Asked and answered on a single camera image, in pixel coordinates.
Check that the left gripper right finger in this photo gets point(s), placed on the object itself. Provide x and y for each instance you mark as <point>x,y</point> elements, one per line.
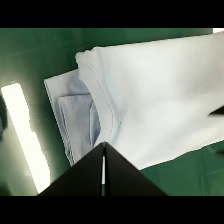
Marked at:
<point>126,178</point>

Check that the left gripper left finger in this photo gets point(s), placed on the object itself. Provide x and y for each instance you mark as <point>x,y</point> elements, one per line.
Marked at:
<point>81,176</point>

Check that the white T-shirt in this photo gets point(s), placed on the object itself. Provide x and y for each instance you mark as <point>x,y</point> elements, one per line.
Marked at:
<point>156,96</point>

